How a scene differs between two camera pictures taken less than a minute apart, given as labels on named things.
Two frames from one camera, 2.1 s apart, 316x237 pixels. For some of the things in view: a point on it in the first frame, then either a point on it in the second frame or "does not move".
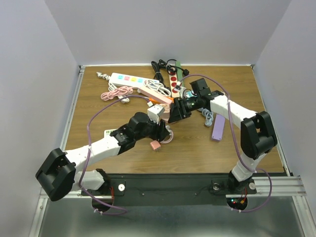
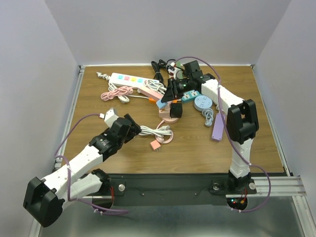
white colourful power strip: [117, 79] does not move
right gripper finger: [177, 101] -> [171, 83]
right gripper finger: [175, 115] -> [168, 96]
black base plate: [169, 189] does not move
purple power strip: [218, 127] does not move
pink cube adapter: [166, 114] does not move
